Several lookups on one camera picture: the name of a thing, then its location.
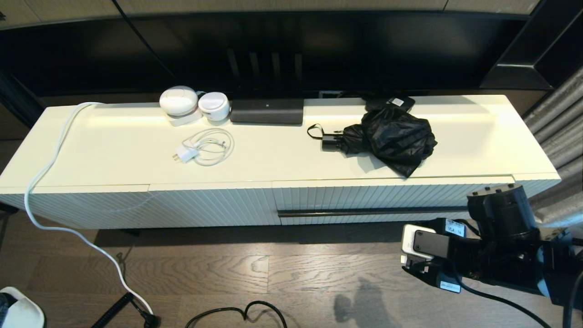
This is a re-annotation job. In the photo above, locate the grey curtain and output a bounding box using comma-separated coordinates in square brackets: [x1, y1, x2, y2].
[524, 66, 583, 228]

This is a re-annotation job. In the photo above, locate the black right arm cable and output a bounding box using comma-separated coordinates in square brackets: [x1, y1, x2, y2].
[453, 273, 554, 328]

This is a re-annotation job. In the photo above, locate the black folding umbrella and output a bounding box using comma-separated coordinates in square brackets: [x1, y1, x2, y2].
[307, 106, 438, 178]

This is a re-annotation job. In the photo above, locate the cream TV cabinet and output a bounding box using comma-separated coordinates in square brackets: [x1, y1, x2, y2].
[0, 94, 562, 230]

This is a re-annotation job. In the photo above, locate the thick white power cable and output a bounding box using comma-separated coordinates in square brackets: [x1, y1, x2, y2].
[24, 102, 154, 317]

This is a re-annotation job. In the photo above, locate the black router with antennas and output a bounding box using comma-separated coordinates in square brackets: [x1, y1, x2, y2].
[226, 48, 305, 125]

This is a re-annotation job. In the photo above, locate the black wall shelf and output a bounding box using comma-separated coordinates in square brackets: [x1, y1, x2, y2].
[478, 0, 583, 91]

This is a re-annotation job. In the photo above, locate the white fluted curved cabinet panel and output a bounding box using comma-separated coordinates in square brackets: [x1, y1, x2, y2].
[0, 184, 158, 230]

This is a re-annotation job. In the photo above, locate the white charger with cable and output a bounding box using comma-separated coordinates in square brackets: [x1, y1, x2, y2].
[172, 128, 235, 167]

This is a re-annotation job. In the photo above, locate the black floor cable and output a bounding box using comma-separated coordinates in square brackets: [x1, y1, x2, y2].
[184, 301, 288, 328]

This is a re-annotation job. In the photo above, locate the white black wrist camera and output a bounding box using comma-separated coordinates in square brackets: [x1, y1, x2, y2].
[401, 224, 451, 265]

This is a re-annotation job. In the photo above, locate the black set-top box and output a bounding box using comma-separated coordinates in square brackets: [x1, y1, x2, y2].
[364, 95, 416, 113]

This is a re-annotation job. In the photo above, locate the black television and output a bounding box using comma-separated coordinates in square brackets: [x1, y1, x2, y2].
[122, 11, 531, 97]

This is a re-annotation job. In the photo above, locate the large white dome device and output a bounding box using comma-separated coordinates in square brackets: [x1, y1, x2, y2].
[159, 86, 204, 127]

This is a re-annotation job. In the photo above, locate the white fluted drawer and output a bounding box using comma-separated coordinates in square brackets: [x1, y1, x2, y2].
[272, 175, 516, 226]

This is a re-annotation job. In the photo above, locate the black coiled cable with plug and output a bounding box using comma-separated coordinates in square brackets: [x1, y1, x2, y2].
[91, 293, 161, 328]

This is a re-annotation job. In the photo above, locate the small white round device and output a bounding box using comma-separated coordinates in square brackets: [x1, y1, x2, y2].
[198, 92, 230, 122]

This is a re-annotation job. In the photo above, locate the white fluted flat cabinet door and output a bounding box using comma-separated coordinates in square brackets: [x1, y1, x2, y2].
[149, 182, 281, 226]

